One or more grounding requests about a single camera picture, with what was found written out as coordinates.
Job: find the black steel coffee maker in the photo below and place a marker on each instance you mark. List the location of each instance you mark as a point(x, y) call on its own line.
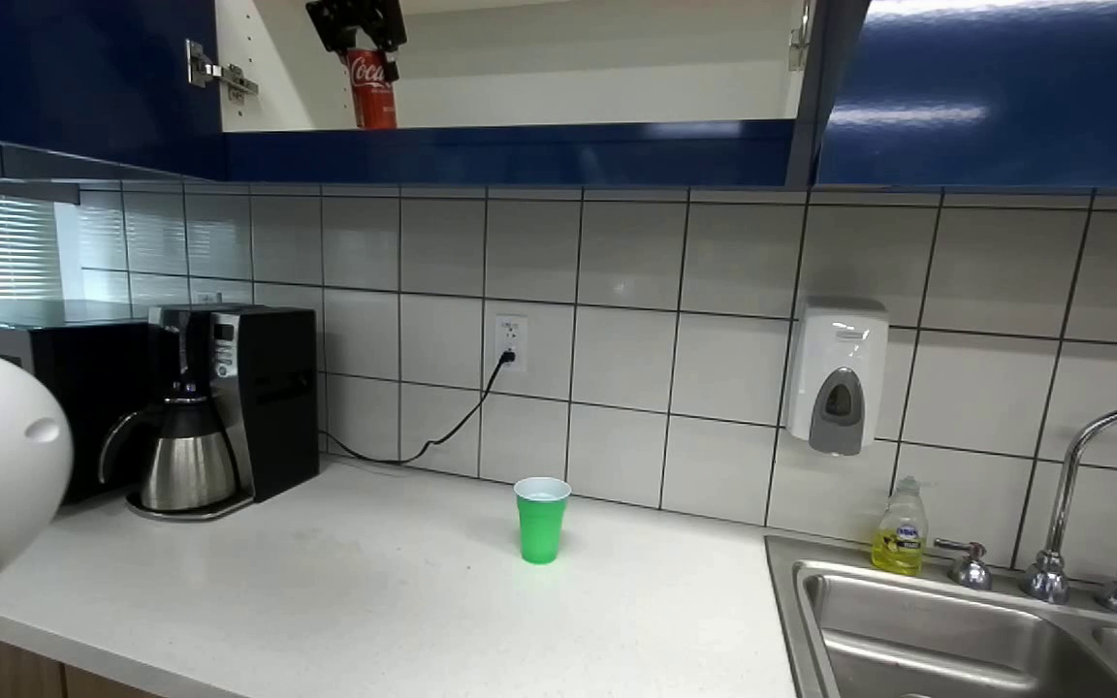
point(273, 387)

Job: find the green plastic cup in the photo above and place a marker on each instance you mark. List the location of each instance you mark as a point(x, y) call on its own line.
point(541, 523)

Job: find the stainless steel coffee carafe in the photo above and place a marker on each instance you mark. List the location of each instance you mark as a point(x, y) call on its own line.
point(184, 466)

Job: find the yellow dish soap bottle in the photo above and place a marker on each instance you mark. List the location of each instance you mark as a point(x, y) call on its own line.
point(903, 537)

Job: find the black steel microwave oven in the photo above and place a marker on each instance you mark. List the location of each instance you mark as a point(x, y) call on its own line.
point(95, 373)

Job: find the white wall soap dispenser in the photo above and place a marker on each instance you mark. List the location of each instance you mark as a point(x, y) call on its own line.
point(837, 354)

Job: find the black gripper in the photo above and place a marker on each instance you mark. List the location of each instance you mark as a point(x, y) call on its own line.
point(360, 15)

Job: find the stainless steel sink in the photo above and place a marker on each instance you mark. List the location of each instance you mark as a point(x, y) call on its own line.
point(950, 634)

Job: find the open white wall cabinet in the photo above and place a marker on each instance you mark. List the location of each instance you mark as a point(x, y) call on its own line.
point(559, 91)

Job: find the red soda can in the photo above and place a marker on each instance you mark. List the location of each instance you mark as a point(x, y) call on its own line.
point(374, 94)

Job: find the chrome sink faucet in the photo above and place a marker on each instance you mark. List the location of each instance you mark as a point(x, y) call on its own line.
point(1075, 452)

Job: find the blue cabinet door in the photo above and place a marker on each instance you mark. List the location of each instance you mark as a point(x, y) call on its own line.
point(67, 78)
point(837, 78)

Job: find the white wall outlet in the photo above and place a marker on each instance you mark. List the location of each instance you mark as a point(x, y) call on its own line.
point(510, 338)

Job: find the closed blue wall cabinet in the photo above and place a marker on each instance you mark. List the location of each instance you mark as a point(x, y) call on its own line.
point(1026, 117)

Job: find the metal cabinet hinge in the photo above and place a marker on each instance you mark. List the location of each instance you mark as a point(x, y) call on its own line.
point(800, 38)
point(210, 68)

